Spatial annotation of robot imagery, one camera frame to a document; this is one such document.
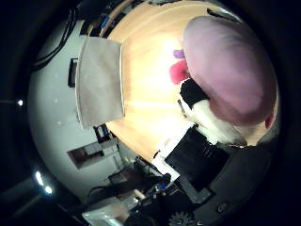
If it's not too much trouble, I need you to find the pink plush toy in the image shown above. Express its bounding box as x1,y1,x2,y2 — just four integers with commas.
168,15,278,130

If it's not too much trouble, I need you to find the grey felt container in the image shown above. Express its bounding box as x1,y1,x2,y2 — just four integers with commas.
74,36,126,130

